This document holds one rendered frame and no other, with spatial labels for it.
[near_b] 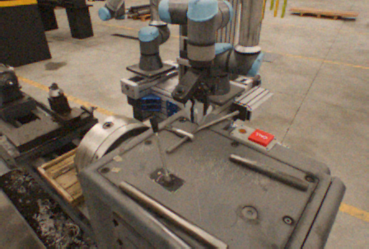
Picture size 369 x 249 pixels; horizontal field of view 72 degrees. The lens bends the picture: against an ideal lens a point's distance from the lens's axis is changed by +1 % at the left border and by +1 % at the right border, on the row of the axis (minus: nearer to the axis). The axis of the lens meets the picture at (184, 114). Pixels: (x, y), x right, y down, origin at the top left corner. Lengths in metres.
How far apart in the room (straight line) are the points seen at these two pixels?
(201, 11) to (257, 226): 0.50
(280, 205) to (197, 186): 0.19
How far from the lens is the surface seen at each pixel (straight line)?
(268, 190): 0.67
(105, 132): 0.90
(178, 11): 0.80
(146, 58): 1.55
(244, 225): 0.59
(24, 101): 1.98
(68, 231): 1.51
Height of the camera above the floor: 1.73
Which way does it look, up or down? 31 degrees down
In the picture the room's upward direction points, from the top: straight up
